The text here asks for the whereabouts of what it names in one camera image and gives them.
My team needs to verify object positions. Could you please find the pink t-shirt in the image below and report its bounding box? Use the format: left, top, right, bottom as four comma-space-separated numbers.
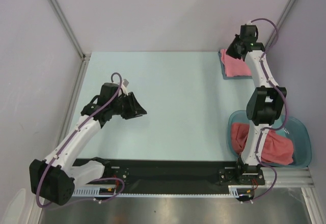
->
220, 49, 252, 78
230, 123, 294, 165

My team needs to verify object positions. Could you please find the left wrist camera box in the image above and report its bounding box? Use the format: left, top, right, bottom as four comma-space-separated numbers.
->
97, 79, 129, 106

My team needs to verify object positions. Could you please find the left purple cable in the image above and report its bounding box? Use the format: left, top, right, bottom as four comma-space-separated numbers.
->
35, 72, 125, 208

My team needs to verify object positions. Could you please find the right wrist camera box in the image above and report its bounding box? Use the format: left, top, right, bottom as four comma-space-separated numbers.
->
239, 24, 259, 43

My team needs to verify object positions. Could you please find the folded blue-grey t-shirt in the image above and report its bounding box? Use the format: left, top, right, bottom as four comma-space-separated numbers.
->
218, 50, 252, 80

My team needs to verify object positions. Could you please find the right aluminium frame post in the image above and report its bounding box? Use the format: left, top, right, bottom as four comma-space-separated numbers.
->
266, 0, 298, 51

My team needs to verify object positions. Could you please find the left aluminium frame post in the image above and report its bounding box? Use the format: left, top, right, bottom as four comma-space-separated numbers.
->
48, 0, 85, 59

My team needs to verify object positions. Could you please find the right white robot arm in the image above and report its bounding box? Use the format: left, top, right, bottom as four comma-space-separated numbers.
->
226, 34, 287, 184

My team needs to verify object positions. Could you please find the teal plastic basin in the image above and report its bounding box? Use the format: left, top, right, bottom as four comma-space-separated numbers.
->
227, 110, 312, 169

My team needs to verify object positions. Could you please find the aluminium frame post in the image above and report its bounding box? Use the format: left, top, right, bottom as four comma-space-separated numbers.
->
48, 0, 85, 59
266, 0, 298, 51

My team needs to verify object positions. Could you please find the white slotted cable duct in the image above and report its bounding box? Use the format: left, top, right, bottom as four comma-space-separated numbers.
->
72, 186, 254, 199

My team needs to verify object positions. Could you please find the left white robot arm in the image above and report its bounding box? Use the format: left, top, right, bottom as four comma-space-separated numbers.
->
29, 91, 147, 208

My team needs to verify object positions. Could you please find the crumpled pink t-shirt in basin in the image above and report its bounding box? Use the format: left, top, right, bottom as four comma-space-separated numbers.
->
230, 123, 294, 165

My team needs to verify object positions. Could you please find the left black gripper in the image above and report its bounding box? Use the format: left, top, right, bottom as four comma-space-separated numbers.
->
110, 92, 147, 120

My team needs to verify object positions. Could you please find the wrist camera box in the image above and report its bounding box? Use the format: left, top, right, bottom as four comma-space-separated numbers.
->
97, 79, 129, 106
239, 24, 259, 43

